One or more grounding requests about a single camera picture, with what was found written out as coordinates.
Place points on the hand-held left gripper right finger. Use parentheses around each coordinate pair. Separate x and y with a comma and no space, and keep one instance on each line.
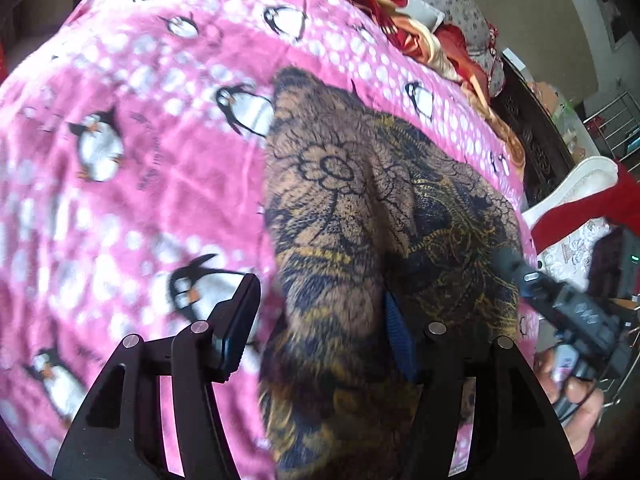
(402,340)

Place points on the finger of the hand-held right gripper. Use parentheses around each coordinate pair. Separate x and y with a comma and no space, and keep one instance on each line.
(515,270)

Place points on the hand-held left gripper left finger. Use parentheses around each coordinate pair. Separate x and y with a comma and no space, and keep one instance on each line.
(235,340)

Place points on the blue brown floral garment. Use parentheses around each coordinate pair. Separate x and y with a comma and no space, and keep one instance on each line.
(350,240)

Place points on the person's right forearm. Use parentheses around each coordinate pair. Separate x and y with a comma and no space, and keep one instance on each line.
(584,455)

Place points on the person's right hand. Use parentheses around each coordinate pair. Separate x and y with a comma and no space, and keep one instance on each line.
(585,420)

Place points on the white embroidered cushion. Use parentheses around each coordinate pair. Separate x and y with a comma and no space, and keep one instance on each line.
(575,250)

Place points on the red cloth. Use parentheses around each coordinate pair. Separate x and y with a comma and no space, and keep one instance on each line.
(600,200)

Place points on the dark carved wooden headboard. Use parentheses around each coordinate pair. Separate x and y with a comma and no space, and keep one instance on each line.
(535,130)

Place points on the pink penguin blanket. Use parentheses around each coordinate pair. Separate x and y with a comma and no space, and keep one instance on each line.
(125,210)

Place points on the metal railing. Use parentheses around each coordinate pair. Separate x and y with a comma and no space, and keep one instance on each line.
(612,125)

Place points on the red heart pillow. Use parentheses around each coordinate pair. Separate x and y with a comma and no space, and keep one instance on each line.
(455,50)

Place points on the white pillow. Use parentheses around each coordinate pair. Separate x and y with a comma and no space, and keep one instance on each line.
(422,10)

